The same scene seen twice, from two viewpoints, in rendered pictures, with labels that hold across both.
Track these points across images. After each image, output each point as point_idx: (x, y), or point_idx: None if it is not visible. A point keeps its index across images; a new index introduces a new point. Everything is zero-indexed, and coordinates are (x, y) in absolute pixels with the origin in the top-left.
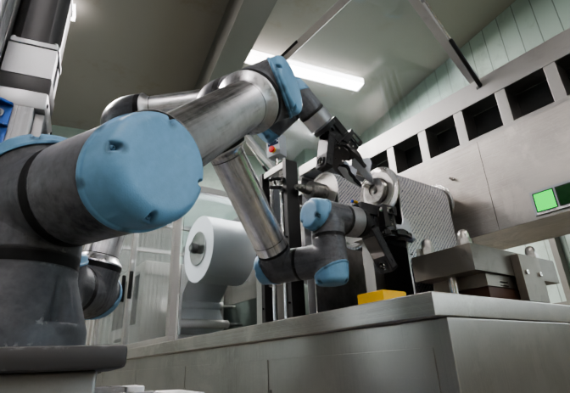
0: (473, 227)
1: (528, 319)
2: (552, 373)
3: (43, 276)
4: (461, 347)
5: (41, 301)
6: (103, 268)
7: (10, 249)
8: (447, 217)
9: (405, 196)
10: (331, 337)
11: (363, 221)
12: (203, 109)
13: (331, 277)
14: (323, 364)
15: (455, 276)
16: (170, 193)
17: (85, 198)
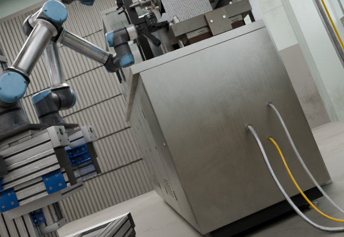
0: None
1: (195, 51)
2: (212, 68)
3: (10, 115)
4: (148, 80)
5: (12, 120)
6: (60, 89)
7: (1, 112)
8: None
9: None
10: (137, 85)
11: (133, 31)
12: (22, 55)
13: (123, 64)
14: (140, 95)
15: (178, 38)
16: (17, 90)
17: (2, 100)
